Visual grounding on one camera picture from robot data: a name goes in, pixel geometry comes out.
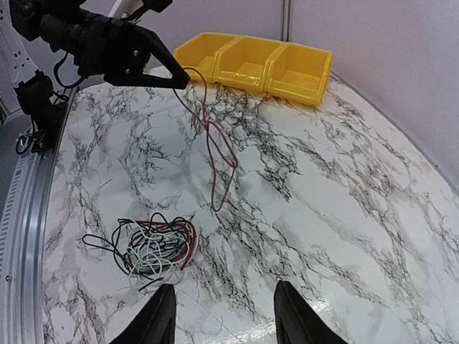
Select yellow plastic bin middle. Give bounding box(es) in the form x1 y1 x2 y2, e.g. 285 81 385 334
212 36 283 94

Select red wire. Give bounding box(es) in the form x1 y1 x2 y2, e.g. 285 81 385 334
173 67 240 212

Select cable bundle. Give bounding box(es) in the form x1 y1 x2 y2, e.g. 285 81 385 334
82 211 199 292

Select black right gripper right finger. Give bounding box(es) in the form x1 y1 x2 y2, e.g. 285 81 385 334
274 280 346 344

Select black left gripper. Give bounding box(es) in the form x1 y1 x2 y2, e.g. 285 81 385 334
9 1 190 90

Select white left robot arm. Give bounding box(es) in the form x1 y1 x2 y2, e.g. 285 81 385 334
1 1 190 110

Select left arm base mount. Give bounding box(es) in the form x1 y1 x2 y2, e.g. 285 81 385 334
14 70 69 155

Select yellow plastic bin right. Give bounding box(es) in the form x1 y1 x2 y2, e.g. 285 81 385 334
265 42 333 107

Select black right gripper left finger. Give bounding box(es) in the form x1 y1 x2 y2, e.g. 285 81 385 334
110 285 176 344

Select aluminium corner post left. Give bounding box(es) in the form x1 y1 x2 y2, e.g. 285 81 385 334
280 0 294 42

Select aluminium front rail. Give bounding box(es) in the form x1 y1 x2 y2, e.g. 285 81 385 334
0 85 78 344

